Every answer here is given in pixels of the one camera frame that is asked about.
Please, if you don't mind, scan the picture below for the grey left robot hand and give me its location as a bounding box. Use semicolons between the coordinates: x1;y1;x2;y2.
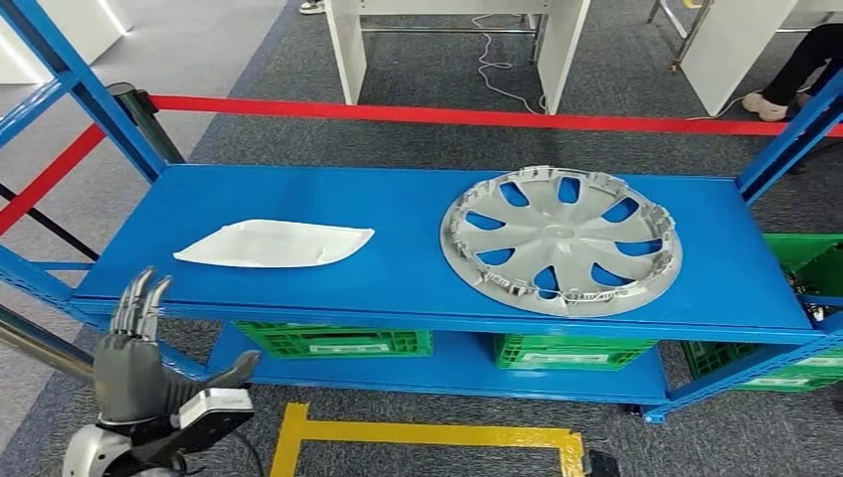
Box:
91;266;262;426

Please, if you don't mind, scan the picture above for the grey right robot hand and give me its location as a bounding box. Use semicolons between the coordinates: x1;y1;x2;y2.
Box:
585;449;621;477

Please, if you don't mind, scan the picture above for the white plastic car part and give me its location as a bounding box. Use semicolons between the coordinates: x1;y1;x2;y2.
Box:
172;219;376;270

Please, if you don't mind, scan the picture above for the blue metal shelf rack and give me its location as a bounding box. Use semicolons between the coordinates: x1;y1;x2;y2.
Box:
0;0;843;424

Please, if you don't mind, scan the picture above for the chrome stanchion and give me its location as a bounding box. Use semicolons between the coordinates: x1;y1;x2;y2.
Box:
0;305;96;384

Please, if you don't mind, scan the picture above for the folded green plastic crate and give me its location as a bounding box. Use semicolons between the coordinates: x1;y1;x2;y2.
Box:
234;320;434;361
731;368;843;395
495;334;658;374

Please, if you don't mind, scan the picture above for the red barrier belt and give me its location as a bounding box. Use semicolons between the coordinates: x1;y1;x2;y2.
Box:
0;122;106;237
147;93;843;138

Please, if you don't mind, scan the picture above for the grey wheel hubcap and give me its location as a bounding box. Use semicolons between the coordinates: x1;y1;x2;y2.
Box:
438;165;684;319

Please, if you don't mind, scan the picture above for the white cabinet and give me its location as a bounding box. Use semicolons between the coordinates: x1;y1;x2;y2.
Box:
0;0;133;85

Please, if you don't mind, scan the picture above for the white desk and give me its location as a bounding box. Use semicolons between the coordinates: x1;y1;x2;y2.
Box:
648;0;843;118
324;0;592;116

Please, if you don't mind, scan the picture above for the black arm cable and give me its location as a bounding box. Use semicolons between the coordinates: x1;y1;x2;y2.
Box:
230;430;266;477

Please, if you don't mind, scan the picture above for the dark post stanchion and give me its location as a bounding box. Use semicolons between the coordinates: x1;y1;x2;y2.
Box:
106;81;186;166

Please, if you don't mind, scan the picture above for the white floor cable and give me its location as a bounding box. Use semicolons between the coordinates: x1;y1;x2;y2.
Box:
470;13;548;114

